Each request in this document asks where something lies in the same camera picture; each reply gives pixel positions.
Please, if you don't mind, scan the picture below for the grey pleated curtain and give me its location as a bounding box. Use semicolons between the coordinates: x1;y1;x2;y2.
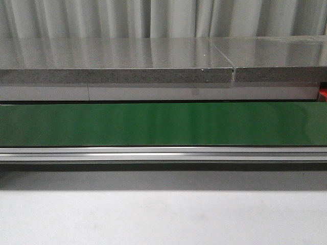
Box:
1;1;326;38

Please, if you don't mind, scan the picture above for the red object at right edge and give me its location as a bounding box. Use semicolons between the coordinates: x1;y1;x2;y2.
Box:
318;88;327;102

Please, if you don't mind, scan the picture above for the aluminium conveyor side rail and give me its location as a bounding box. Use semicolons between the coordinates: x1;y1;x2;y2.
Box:
1;146;326;164

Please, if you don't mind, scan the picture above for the green conveyor belt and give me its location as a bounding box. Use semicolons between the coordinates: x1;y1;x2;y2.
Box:
1;102;326;147

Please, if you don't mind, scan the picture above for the grey stone counter slab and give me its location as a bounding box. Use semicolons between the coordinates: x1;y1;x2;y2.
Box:
0;35;327;102

